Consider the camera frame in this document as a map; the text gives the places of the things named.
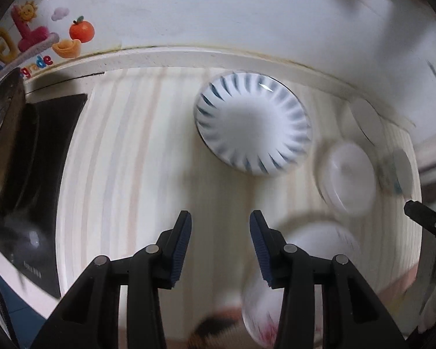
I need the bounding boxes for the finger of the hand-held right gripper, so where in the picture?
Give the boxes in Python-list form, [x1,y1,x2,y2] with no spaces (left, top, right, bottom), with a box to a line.
[404,200,436,251]

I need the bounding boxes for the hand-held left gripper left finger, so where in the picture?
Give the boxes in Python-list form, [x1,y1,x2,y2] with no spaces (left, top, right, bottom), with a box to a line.
[33,210,192,349]

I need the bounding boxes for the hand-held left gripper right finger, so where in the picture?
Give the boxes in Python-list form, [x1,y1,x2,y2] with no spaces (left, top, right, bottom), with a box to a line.
[249,210,409,349]

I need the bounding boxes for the large white bowl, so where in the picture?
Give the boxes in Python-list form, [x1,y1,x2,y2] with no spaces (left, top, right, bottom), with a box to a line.
[281,221,362,262]

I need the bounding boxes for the small white bowl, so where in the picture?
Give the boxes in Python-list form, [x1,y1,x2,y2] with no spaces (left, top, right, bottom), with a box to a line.
[317,142,378,219]

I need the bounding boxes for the blue striped white bowl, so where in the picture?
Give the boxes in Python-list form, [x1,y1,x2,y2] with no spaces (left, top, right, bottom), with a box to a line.
[193,72,313,177]

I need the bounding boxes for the small white dish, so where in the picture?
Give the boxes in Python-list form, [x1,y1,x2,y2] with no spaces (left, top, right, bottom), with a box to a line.
[380,149,413,195]

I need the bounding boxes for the calico cat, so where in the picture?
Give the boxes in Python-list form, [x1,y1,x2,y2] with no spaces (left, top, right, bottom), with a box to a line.
[189,316,242,349]

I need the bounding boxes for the striped counter mat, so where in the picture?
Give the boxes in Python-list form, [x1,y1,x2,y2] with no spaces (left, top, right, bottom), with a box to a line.
[56,67,422,339]

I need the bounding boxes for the black induction cooktop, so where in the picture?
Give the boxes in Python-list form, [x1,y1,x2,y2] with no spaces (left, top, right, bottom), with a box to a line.
[0,92,90,299]

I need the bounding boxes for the dark frying pan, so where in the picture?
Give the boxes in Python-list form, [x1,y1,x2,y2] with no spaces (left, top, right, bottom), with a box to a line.
[0,68,40,226]

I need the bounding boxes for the colourful wall sticker set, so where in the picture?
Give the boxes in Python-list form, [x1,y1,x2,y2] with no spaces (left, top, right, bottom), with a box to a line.
[0,0,95,81]

